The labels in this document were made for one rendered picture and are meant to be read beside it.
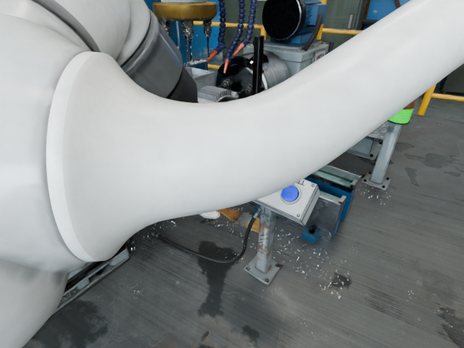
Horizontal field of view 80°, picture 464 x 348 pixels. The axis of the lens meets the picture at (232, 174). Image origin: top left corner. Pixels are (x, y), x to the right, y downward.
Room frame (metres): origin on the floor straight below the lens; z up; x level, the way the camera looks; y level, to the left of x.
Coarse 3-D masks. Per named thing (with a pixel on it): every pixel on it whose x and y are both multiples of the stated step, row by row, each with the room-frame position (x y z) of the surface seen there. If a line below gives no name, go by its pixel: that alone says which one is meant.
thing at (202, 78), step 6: (192, 72) 0.97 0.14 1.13; (198, 72) 0.96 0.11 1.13; (204, 72) 0.94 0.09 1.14; (210, 72) 0.90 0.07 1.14; (198, 78) 0.86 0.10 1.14; (204, 78) 0.88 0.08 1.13; (210, 78) 0.90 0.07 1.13; (198, 84) 0.86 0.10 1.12; (204, 84) 0.88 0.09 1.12; (210, 84) 0.90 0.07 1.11; (198, 90) 0.85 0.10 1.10
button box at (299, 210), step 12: (300, 180) 0.40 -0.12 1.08; (276, 192) 0.39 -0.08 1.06; (300, 192) 0.38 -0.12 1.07; (312, 192) 0.37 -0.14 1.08; (264, 204) 0.39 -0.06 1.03; (276, 204) 0.37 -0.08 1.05; (288, 204) 0.37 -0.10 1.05; (300, 204) 0.36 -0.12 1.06; (312, 204) 0.38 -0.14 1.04; (288, 216) 0.37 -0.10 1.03; (300, 216) 0.34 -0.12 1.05
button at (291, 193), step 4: (284, 188) 0.39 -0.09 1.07; (288, 188) 0.39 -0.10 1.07; (292, 188) 0.38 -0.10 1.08; (296, 188) 0.38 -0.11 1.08; (284, 192) 0.38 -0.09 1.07; (288, 192) 0.38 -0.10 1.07; (292, 192) 0.38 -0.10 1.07; (296, 192) 0.38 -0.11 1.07; (284, 196) 0.38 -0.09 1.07; (288, 196) 0.37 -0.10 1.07; (292, 196) 0.37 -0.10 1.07; (296, 196) 0.37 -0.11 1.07; (288, 200) 0.37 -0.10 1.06; (292, 200) 0.37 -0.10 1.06
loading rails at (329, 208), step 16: (320, 176) 0.65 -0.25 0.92; (336, 176) 0.65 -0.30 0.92; (352, 176) 0.64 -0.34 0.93; (320, 192) 0.58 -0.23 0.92; (336, 192) 0.62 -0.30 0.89; (352, 192) 0.59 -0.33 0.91; (256, 208) 0.63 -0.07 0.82; (320, 208) 0.53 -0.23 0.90; (336, 208) 0.51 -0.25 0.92; (320, 224) 0.53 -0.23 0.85; (336, 224) 0.52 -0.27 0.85
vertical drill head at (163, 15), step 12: (168, 0) 0.86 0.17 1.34; (180, 0) 0.85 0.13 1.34; (192, 0) 0.86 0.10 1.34; (204, 0) 0.89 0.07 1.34; (156, 12) 0.86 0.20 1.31; (168, 12) 0.83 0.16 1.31; (180, 12) 0.82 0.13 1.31; (192, 12) 0.83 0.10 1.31; (204, 12) 0.85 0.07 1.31; (216, 12) 0.90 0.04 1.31; (168, 24) 0.91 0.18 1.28; (192, 24) 0.85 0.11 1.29; (204, 24) 0.90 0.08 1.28; (192, 36) 0.85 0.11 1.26; (192, 60) 0.85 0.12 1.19
